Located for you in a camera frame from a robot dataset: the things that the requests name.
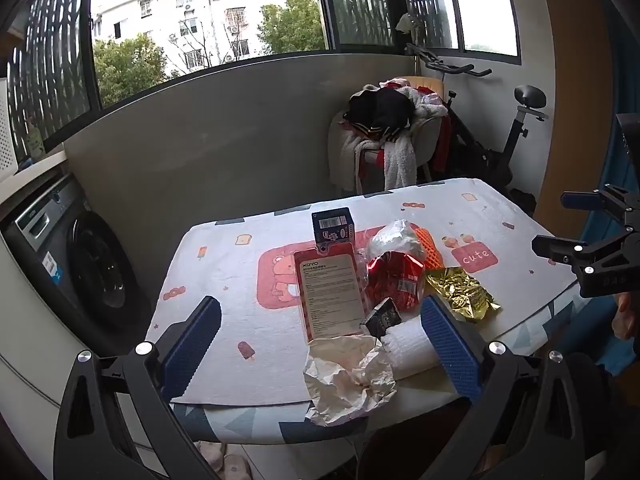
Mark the person's right hand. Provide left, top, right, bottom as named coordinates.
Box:
left=612, top=290, right=640, bottom=342

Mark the white armchair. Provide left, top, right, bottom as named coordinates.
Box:
left=327, top=76, right=451, bottom=196

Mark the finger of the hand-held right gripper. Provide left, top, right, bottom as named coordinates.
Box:
left=531, top=232, right=640, bottom=281
left=560, top=184, right=640, bottom=233

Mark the small white rag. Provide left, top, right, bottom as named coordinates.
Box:
left=395, top=12, right=426, bottom=34

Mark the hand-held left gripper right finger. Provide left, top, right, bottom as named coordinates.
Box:
left=420, top=294, right=601, bottom=480

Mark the white printed fleece blanket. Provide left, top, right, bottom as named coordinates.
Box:
left=145, top=177, right=583, bottom=406

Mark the red noodle cup wrapper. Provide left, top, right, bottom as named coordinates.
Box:
left=367, top=252, right=426, bottom=313

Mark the beige fluffy slipper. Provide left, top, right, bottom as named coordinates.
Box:
left=220, top=454, right=252, bottom=480
left=194, top=440, right=225, bottom=473

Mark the clear plastic bag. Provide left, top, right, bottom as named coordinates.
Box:
left=366, top=219, right=426, bottom=266

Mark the white apartment building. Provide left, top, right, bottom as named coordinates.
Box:
left=92, top=0, right=321, bottom=78

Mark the gold foil wrapper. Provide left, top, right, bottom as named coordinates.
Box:
left=424, top=266, right=502, bottom=322

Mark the black exercise bike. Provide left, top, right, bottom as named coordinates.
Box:
left=405, top=42, right=551, bottom=203

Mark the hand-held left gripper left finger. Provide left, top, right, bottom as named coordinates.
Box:
left=52, top=296, right=223, bottom=480

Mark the orange foam fruit net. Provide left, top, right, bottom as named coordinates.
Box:
left=415, top=227, right=446, bottom=271

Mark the black framed window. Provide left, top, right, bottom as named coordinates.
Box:
left=5, top=0, right=523, bottom=160

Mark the green tree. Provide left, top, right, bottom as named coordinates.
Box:
left=92, top=35, right=168, bottom=108
left=260, top=0, right=327, bottom=55

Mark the white fleece garment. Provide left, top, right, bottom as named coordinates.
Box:
left=382, top=136, right=419, bottom=191

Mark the pink backed package card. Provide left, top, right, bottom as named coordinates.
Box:
left=292, top=242, right=369, bottom=346

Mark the red garment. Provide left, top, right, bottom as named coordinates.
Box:
left=432, top=115, right=453, bottom=172

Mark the small black box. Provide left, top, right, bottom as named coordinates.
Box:
left=361, top=297, right=403, bottom=337

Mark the white paper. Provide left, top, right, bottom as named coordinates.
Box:
left=303, top=334, right=398, bottom=428

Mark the grey washing machine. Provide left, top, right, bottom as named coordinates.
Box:
left=2, top=172, right=153, bottom=356

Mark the white perforated appliance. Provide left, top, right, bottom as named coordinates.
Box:
left=0, top=77, right=19, bottom=183

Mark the black garment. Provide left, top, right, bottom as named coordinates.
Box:
left=348, top=85, right=417, bottom=133

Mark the blue milk carton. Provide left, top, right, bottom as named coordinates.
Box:
left=311, top=207, right=357, bottom=256

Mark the grey triangle patterned mattress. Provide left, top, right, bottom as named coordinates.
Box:
left=170, top=285, right=617, bottom=445

